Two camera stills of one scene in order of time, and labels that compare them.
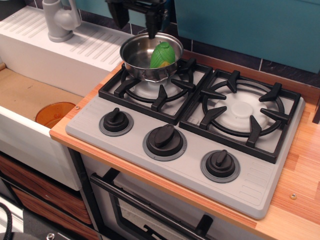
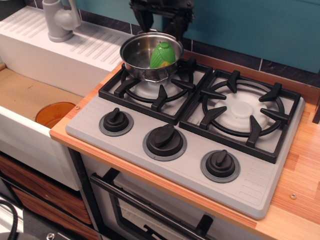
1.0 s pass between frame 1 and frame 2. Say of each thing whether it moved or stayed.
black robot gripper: moved
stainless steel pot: stayed
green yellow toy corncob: stayed
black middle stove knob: stayed
